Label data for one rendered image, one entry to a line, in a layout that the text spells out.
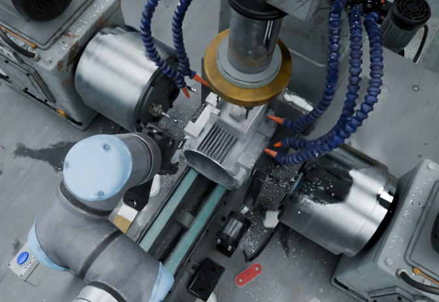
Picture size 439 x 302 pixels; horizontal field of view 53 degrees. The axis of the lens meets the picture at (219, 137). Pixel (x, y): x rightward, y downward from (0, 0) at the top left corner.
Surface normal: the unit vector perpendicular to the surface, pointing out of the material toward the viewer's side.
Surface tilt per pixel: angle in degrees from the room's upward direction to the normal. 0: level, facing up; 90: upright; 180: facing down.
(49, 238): 31
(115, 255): 13
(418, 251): 0
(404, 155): 0
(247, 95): 0
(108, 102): 62
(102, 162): 25
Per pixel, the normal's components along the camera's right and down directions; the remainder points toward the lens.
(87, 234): 0.21, -0.52
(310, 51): -0.52, 0.77
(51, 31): 0.04, -0.39
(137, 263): 0.38, -0.67
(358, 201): -0.11, -0.15
